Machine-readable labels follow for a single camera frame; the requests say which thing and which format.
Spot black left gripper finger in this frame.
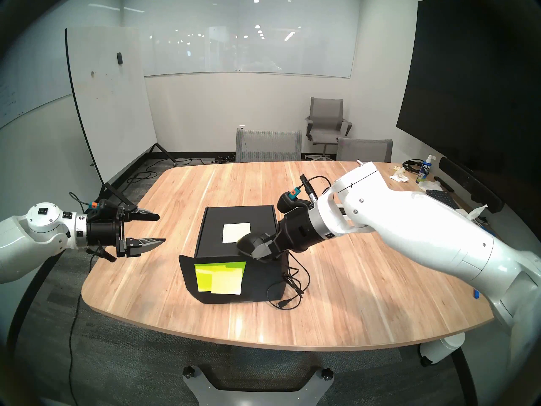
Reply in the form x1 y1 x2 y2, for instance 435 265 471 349
120 204 161 222
126 237 166 258

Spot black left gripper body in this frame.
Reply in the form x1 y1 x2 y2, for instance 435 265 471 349
87 206 127 258

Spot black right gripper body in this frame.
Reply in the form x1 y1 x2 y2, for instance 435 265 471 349
277 206 328 252

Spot black wired computer mouse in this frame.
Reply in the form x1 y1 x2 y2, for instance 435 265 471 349
236 233 312 310

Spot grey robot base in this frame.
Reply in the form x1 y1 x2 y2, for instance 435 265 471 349
182 365 334 406

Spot black cardboard box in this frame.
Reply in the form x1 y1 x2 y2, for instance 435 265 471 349
178 205 291 304

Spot white sticky note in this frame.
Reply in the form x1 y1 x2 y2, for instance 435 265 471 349
222 222 252 244

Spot pale yellow sticky note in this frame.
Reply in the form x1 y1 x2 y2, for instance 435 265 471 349
210 269 243 295

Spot lime green sticky note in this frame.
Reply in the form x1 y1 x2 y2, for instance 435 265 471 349
194 261 247 292

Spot grey ribbed mesh chair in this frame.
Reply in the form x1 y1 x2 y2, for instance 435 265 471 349
235 128 303 162

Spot white freestanding whiteboard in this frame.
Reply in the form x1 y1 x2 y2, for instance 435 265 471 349
65 27 176 194

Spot grey office chair with armrests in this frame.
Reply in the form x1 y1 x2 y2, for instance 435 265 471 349
304 97 352 161

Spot whiteboard cleaner spray bottle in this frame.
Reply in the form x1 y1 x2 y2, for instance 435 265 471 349
416 154 437 184

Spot black keyboard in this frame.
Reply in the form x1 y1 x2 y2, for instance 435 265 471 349
426 189 459 210

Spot black video conference bar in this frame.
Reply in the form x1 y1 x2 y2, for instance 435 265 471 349
439 157 504 214

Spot glass whiteboard with blue writing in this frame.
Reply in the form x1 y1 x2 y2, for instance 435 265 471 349
0 0 72 131

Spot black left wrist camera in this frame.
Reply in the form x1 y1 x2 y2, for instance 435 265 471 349
87 198 121 222

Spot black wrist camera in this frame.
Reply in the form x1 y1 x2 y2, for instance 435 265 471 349
87 198 121 222
276 192 313 215

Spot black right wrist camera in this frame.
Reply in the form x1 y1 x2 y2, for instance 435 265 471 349
276 192 313 215

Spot black floor cables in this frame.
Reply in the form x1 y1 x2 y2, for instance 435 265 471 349
123 154 235 186

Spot black hanging cable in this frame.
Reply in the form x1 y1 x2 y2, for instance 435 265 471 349
68 257 98 406

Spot wall-mounted glass whiteboard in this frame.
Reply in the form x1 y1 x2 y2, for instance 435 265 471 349
123 0 360 79

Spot large black wall screen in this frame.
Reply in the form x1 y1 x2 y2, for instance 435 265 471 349
396 0 541 224

